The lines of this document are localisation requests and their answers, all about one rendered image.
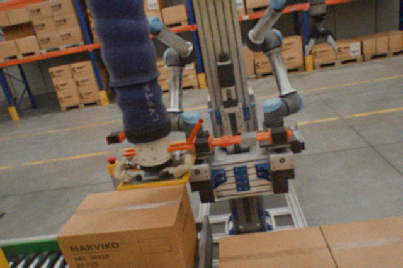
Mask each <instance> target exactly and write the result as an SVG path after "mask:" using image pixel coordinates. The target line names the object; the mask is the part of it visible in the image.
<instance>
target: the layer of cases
mask: <svg viewBox="0 0 403 268"><path fill-rule="evenodd" d="M218 268H403V216H399V217H392V218H381V219H374V220H363V221H354V222H351V223H340V224H333V225H322V226H320V227H319V226H310V227H303V228H292V229H289V230H280V231H273V232H262V233H250V234H243V235H233V236H226V237H219V264H218Z"/></svg>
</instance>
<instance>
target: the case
mask: <svg viewBox="0 0 403 268"><path fill-rule="evenodd" d="M56 238H57V241H58V243H59V246H60V249H61V251H62V252H63V254H64V257H65V259H66V262H67V265H68V267H69V268H195V261H196V253H197V248H198V234H197V230H196V225H195V219H194V216H193V213H192V210H191V204H190V199H189V195H188V190H187V187H186V185H178V186H166V187H153V188H146V189H133V190H125V191H112V192H105V193H95V194H88V195H87V197H86V198H85V200H84V201H83V202H82V203H81V205H80V207H79V208H78V209H77V210H76V212H75V213H74V214H73V215H72V217H70V218H69V220H68V221H67V223H66V224H65V226H64V227H63V229H61V231H60V232H59V234H58V235H57V236H56Z"/></svg>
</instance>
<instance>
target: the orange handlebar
mask: <svg viewBox="0 0 403 268"><path fill-rule="evenodd" d="M291 135H292V132H291V131H290V130H288V136H289V137H290V136H291ZM256 140H257V141H263V140H270V136H269V132H268V131H267V132H262V133H257V134H256ZM235 143H241V136H234V137H232V135H229V136H223V137H221V138H214V139H212V142H211V144H212V147H218V146H221V147H230V146H232V144H235ZM181 144H186V142H181V143H171V144H170V146H176V145H177V146H178V145H181ZM190 149H193V144H192V142H191V143H190V145H185V146H179V147H168V148H167V151H168V152H173V151H179V150H190ZM122 155H123V156H124V157H129V156H135V155H136V152H135V149H134V148H133V149H128V150H125V151H124V152H123V153H122Z"/></svg>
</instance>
